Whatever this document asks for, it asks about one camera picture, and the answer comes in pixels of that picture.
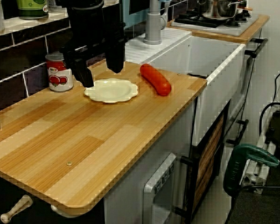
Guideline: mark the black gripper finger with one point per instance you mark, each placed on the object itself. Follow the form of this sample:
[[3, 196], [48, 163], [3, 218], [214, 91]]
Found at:
[[82, 72], [116, 59]]

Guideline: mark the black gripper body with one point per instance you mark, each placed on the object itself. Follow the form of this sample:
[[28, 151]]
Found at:
[[93, 32]]

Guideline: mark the cream scalloped toy plate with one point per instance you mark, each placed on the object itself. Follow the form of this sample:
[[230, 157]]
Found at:
[[112, 92]]

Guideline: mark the red toy sausage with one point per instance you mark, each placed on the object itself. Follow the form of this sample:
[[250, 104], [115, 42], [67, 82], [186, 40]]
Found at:
[[156, 79]]

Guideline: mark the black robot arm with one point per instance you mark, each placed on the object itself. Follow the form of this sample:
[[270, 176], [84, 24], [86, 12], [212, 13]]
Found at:
[[79, 3]]

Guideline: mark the tomato print tin can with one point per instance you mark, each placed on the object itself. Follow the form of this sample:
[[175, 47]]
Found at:
[[60, 81]]

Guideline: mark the light blue plastic bin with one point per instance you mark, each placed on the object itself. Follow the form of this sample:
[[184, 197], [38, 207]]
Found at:
[[130, 18]]

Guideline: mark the grey toy faucet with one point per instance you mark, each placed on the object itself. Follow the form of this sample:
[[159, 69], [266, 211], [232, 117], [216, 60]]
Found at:
[[152, 28]]

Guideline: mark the small white lidded jar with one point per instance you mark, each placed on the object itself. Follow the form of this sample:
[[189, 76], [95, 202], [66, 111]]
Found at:
[[52, 7]]

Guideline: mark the green label can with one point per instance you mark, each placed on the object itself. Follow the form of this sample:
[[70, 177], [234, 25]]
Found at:
[[30, 9]]

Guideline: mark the black burner grate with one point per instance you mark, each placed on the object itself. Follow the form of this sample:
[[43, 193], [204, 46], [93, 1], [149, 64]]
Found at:
[[193, 19]]

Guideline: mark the white toy sink unit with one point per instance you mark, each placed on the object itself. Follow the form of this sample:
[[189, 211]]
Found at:
[[219, 98]]

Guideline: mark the steel cooking pot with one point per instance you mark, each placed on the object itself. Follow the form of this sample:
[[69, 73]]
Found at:
[[217, 9]]

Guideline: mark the white toy kitchen cabinet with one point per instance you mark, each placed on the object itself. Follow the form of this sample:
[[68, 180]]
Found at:
[[130, 177]]

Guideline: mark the grey toy stove hob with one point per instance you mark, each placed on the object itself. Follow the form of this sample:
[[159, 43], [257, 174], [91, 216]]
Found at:
[[233, 31]]

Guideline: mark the black stove knob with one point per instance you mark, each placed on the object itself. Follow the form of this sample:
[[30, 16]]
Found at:
[[232, 23], [242, 18], [247, 14]]

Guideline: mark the grey toy dishwasher panel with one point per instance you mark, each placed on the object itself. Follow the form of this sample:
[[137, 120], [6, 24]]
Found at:
[[149, 186]]

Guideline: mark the black framed wooden crate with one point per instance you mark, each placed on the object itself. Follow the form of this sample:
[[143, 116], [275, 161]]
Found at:
[[207, 158]]

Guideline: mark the green power drill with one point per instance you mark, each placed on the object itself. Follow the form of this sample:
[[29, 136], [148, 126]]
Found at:
[[233, 170]]

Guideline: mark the dark power supply box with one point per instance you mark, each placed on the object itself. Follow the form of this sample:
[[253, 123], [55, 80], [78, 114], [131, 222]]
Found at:
[[278, 126]]

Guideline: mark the silver aluminium extrusion rail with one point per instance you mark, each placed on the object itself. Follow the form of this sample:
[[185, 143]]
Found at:
[[254, 177]]

